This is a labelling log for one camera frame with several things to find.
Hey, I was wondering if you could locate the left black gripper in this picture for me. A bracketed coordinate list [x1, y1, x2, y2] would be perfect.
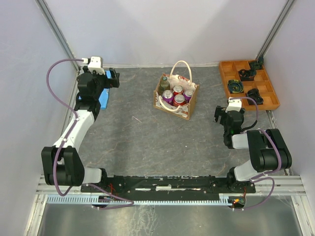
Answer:
[84, 66, 120, 99]

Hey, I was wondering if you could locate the green cap glass soda bottle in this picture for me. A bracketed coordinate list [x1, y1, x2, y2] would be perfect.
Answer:
[157, 76, 170, 95]

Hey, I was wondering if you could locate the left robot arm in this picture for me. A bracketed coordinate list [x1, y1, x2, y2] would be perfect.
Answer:
[41, 66, 120, 192]

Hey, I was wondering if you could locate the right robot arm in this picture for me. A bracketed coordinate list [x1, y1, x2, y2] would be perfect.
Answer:
[214, 106, 292, 192]

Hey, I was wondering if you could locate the canvas tote bag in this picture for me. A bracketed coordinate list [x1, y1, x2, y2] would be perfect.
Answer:
[153, 60, 199, 120]

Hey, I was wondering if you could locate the blue patterned cloth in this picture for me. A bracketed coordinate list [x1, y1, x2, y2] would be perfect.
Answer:
[76, 70, 110, 110]

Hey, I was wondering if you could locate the rolled dark sock blue-yellow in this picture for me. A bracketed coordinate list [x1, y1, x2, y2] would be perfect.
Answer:
[227, 80, 244, 94]

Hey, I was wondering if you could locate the dark sock lower compartment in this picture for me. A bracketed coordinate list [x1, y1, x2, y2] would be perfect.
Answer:
[246, 88, 264, 105]

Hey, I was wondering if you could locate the orange wooden divided tray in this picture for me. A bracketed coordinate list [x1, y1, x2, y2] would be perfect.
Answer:
[219, 60, 280, 111]

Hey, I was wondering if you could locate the dark folded sock centre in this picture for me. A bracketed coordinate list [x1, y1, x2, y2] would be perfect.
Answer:
[238, 69, 256, 82]

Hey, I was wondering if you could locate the purple Fanta can right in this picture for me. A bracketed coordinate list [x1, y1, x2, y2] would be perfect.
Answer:
[183, 89, 194, 103]

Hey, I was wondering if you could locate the purple fanta can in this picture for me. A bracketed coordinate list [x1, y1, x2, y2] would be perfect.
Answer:
[162, 90, 174, 106]
[183, 89, 194, 103]

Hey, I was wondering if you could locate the dark sock top corner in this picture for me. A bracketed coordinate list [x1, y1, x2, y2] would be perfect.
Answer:
[249, 55, 264, 70]

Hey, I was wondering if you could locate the red soda can front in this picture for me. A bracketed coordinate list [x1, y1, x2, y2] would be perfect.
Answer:
[173, 94, 186, 107]

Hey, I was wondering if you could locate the red soda can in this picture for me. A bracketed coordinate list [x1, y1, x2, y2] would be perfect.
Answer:
[173, 94, 186, 107]
[173, 85, 184, 96]

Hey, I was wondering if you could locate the purple Fanta can left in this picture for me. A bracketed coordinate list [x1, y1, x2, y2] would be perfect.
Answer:
[162, 90, 174, 106]

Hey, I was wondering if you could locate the red soda can back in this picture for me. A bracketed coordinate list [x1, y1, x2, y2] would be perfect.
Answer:
[173, 85, 184, 96]

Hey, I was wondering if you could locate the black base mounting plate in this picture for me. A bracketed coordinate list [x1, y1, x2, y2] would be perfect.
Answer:
[81, 174, 256, 202]

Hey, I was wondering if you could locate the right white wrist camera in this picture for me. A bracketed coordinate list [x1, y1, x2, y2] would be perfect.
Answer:
[225, 97, 242, 113]

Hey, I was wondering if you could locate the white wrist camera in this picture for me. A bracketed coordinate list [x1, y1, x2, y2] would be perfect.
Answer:
[82, 56, 105, 75]
[225, 97, 242, 113]

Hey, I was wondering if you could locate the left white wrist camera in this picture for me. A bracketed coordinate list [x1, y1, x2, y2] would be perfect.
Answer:
[82, 56, 105, 75]

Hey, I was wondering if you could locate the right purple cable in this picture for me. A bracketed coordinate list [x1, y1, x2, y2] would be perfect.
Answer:
[231, 96, 283, 211]

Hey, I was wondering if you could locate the purple cable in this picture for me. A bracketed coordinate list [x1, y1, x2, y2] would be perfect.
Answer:
[231, 96, 283, 211]
[46, 58, 135, 210]

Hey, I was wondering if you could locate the light blue cable duct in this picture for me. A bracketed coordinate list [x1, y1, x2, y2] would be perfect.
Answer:
[46, 193, 233, 206]

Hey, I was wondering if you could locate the left aluminium corner post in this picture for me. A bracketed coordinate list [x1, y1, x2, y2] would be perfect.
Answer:
[35, 0, 75, 59]

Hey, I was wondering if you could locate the aluminium corner post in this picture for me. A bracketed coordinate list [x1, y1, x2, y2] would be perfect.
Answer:
[255, 0, 296, 59]
[35, 0, 75, 59]

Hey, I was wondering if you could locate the aluminium frame rail front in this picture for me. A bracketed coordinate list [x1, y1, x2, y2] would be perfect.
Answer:
[35, 175, 306, 197]

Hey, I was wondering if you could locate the right aluminium corner post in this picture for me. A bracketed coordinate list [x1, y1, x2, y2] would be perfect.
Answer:
[255, 0, 296, 59]

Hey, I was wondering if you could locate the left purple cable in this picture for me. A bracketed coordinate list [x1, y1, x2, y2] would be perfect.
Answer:
[46, 58, 135, 210]

